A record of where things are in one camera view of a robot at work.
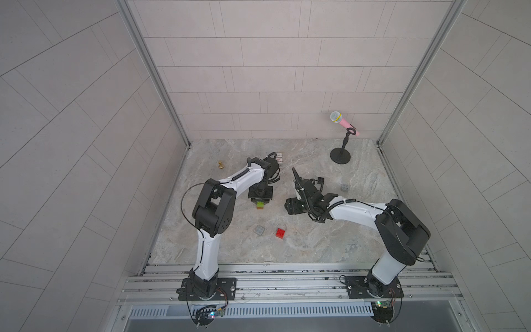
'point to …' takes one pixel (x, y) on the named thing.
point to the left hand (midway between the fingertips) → (266, 200)
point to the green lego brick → (261, 204)
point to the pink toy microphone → (337, 117)
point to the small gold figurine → (220, 164)
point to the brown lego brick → (258, 207)
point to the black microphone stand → (341, 155)
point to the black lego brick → (321, 180)
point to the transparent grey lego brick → (345, 187)
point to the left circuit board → (205, 315)
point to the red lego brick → (280, 233)
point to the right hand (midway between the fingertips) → (290, 205)
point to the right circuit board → (383, 310)
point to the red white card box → (279, 158)
